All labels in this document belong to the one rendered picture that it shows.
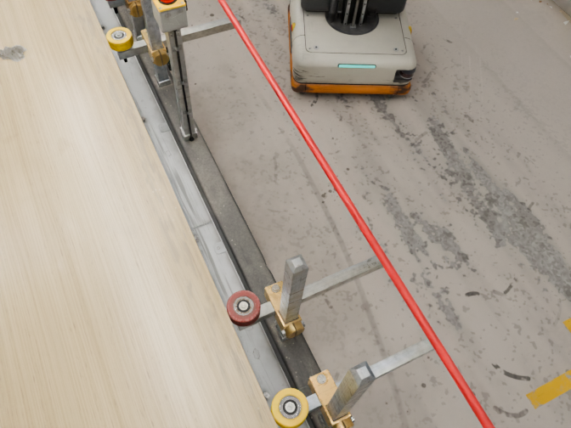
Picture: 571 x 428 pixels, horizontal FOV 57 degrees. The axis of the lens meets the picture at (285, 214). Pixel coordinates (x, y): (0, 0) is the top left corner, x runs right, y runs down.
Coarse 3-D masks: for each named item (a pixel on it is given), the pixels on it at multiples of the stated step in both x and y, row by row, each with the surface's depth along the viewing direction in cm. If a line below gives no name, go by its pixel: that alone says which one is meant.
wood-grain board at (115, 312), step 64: (0, 0) 173; (64, 0) 175; (0, 64) 158; (64, 64) 160; (0, 128) 146; (64, 128) 147; (128, 128) 148; (0, 192) 135; (64, 192) 136; (128, 192) 138; (0, 256) 126; (64, 256) 127; (128, 256) 128; (192, 256) 129; (0, 320) 118; (64, 320) 119; (128, 320) 120; (192, 320) 121; (0, 384) 111; (64, 384) 112; (128, 384) 113; (192, 384) 113; (256, 384) 114
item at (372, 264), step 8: (376, 256) 141; (360, 264) 139; (368, 264) 139; (376, 264) 140; (344, 272) 138; (352, 272) 138; (360, 272) 138; (368, 272) 140; (320, 280) 136; (328, 280) 136; (336, 280) 137; (344, 280) 137; (352, 280) 140; (304, 288) 135; (312, 288) 135; (320, 288) 135; (328, 288) 136; (304, 296) 134; (312, 296) 135; (264, 304) 132; (264, 312) 131; (272, 312) 131; (240, 328) 130
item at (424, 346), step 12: (408, 348) 128; (420, 348) 128; (432, 348) 128; (384, 360) 126; (396, 360) 126; (408, 360) 126; (384, 372) 124; (336, 384) 122; (312, 396) 121; (312, 408) 119
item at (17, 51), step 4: (4, 48) 160; (8, 48) 159; (12, 48) 161; (16, 48) 161; (20, 48) 161; (24, 48) 161; (0, 52) 160; (4, 52) 160; (8, 52) 160; (12, 52) 159; (16, 52) 159; (20, 52) 161; (0, 56) 160; (4, 56) 159; (8, 56) 159; (12, 56) 159; (16, 56) 159; (20, 56) 160; (24, 56) 160; (16, 60) 159
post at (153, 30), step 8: (144, 0) 155; (144, 8) 157; (152, 8) 158; (144, 16) 161; (152, 16) 160; (152, 24) 162; (152, 32) 165; (160, 32) 166; (152, 40) 167; (160, 40) 169; (152, 48) 170; (160, 72) 179; (160, 80) 182
